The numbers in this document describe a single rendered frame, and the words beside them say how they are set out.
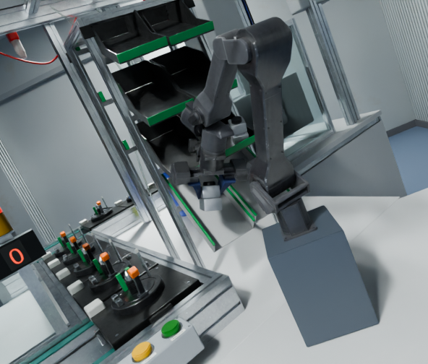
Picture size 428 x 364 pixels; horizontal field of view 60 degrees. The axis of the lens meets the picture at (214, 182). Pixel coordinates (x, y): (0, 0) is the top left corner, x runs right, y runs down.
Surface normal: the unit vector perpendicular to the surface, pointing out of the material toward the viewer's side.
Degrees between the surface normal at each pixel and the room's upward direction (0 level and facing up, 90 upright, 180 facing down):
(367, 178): 90
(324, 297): 90
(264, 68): 129
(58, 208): 90
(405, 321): 0
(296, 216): 90
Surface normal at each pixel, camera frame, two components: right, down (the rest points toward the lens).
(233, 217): -0.02, -0.59
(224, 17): 0.51, -0.03
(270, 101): 0.56, 0.46
